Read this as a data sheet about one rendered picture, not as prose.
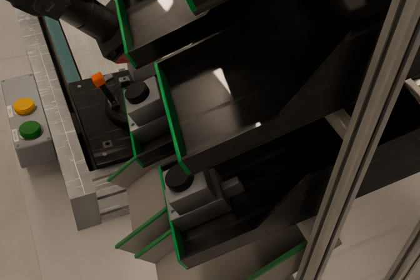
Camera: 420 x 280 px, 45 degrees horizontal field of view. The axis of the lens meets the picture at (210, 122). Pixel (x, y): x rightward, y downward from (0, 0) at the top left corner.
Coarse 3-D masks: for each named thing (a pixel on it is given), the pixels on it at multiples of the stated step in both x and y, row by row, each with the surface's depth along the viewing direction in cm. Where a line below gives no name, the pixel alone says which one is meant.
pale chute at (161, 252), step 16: (160, 240) 72; (272, 240) 64; (288, 240) 62; (304, 240) 61; (144, 256) 74; (160, 256) 75; (176, 256) 74; (224, 256) 68; (240, 256) 66; (256, 256) 65; (272, 256) 63; (288, 256) 57; (160, 272) 75; (176, 272) 73; (192, 272) 71; (208, 272) 69; (224, 272) 67; (240, 272) 65; (256, 272) 59; (272, 272) 59; (288, 272) 60
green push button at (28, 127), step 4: (24, 124) 98; (28, 124) 98; (32, 124) 98; (36, 124) 98; (20, 128) 97; (24, 128) 97; (28, 128) 97; (32, 128) 97; (36, 128) 97; (40, 128) 97; (20, 132) 96; (24, 132) 96; (28, 132) 96; (32, 132) 96; (36, 132) 96; (40, 132) 98; (24, 136) 96; (28, 136) 96; (32, 136) 96
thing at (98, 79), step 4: (100, 72) 94; (92, 76) 94; (96, 76) 93; (100, 76) 93; (104, 76) 95; (108, 76) 94; (112, 76) 94; (92, 80) 93; (96, 80) 93; (100, 80) 93; (104, 80) 94; (108, 80) 94; (96, 84) 93; (100, 84) 94; (104, 84) 94; (104, 88) 95; (108, 88) 96; (104, 92) 96; (108, 92) 96; (108, 96) 97; (112, 96) 97; (112, 100) 98
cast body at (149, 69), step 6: (156, 60) 94; (132, 66) 94; (144, 66) 94; (150, 66) 95; (132, 72) 94; (138, 72) 94; (144, 72) 95; (150, 72) 96; (132, 78) 96; (138, 78) 95
